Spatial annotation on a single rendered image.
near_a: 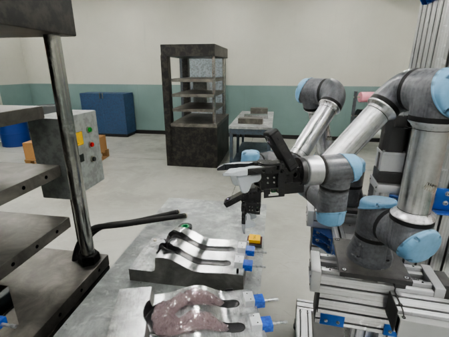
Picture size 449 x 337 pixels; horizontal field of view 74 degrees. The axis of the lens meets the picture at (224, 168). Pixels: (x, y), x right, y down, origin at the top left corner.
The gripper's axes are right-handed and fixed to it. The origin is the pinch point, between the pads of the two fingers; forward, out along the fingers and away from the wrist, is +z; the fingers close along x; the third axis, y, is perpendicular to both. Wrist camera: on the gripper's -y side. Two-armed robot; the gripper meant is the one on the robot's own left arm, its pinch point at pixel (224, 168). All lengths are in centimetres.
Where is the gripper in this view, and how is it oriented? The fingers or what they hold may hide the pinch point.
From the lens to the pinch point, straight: 71.0
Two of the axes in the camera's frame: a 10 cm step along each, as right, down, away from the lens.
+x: -2.2, -1.8, 9.6
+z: -9.8, 0.7, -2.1
